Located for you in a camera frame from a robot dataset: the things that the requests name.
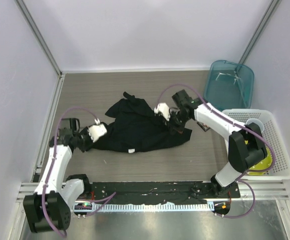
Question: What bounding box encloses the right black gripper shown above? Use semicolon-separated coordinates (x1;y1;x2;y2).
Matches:
163;109;191;134

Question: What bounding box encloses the black t-shirt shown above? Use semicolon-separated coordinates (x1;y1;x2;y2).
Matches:
86;92;192;153

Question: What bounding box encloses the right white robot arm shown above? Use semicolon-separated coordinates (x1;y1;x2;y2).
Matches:
154;89;268;198

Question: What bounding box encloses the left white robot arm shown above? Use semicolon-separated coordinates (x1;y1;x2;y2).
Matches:
23;118;106;237

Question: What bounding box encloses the black brooch box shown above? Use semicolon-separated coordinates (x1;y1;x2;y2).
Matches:
197;122;210;132

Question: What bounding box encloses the teal transparent plastic bin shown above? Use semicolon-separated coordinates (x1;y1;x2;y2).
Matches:
204;60;255;111

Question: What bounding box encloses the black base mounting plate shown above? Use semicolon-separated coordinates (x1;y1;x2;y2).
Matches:
90;181;241;204

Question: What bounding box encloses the light blue mug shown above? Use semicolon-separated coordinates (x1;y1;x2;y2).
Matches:
246;118;265;133

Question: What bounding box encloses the yellow dotted plate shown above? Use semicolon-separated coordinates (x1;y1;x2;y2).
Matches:
247;146;273;176

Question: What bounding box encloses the white perforated plastic basket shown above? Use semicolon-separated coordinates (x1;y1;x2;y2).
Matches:
223;108;290;181

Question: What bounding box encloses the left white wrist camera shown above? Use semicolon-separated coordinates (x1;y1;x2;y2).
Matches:
88;123;107;143

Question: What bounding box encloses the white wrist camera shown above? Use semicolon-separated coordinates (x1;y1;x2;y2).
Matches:
88;123;107;143
154;102;170;121

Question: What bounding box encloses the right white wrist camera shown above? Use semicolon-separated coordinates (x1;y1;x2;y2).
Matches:
154;102;170;121

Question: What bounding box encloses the white slotted cable duct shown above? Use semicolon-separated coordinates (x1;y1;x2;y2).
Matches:
73;201;214;215

